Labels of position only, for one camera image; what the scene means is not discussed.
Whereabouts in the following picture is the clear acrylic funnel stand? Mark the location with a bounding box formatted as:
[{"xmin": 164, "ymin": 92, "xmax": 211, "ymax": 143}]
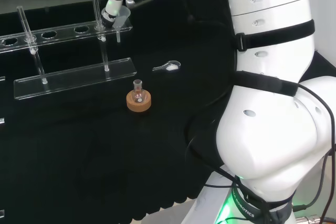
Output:
[{"xmin": 0, "ymin": 0, "xmax": 138, "ymax": 101}]

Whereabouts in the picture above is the glass weighing funnel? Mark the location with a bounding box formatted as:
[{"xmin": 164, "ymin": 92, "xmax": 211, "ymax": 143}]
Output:
[{"xmin": 152, "ymin": 60, "xmax": 182, "ymax": 72}]

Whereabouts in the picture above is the black table cloth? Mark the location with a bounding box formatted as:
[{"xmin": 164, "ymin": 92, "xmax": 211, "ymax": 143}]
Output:
[{"xmin": 0, "ymin": 0, "xmax": 336, "ymax": 224}]

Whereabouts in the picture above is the cork ring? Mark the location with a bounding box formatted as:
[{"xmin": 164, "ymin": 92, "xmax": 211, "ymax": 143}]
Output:
[{"xmin": 126, "ymin": 90, "xmax": 153, "ymax": 113}]

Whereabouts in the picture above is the translucent plastic funnel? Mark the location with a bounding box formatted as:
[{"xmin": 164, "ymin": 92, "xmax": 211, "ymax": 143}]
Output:
[{"xmin": 112, "ymin": 7, "xmax": 131, "ymax": 44}]

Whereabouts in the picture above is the small round-bottom glass flask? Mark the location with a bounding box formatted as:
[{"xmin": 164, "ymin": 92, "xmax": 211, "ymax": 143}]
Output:
[{"xmin": 132, "ymin": 79, "xmax": 146, "ymax": 103}]

